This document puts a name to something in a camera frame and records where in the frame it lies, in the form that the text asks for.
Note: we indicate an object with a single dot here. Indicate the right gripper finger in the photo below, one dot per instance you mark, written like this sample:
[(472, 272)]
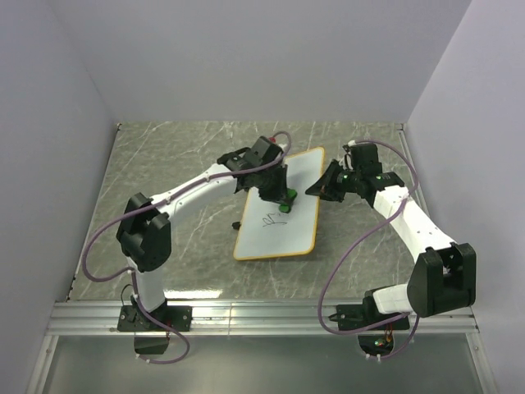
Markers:
[(326, 184), (331, 195)]

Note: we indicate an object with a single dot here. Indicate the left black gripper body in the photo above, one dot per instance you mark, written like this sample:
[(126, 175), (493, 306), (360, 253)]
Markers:
[(271, 179)]

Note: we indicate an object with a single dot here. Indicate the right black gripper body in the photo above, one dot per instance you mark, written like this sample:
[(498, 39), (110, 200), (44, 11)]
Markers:
[(344, 181)]

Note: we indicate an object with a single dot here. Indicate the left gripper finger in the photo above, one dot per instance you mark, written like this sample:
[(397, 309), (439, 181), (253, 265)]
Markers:
[(273, 194), (282, 176)]

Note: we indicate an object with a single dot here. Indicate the green whiteboard eraser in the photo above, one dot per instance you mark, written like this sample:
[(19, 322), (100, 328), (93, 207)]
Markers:
[(286, 203)]

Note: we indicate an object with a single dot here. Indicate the yellow framed whiteboard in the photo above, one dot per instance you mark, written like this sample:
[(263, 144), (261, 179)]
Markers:
[(266, 232)]

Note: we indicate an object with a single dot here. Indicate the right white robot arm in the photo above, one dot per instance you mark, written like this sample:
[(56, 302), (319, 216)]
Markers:
[(444, 275)]

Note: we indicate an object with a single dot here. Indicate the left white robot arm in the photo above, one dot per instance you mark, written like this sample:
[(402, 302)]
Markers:
[(145, 231)]

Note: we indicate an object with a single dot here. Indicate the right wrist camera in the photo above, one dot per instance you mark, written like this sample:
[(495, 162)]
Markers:
[(346, 160)]

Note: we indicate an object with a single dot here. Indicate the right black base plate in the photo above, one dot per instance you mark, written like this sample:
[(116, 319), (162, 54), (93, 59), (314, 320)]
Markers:
[(352, 317)]

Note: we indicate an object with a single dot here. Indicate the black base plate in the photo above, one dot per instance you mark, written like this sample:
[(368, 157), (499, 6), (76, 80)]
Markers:
[(352, 317), (132, 319)]

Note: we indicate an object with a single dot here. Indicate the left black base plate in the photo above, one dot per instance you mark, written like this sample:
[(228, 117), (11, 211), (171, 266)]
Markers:
[(132, 319)]

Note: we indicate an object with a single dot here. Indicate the aluminium mounting rail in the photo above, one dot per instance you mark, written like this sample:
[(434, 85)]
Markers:
[(231, 318)]

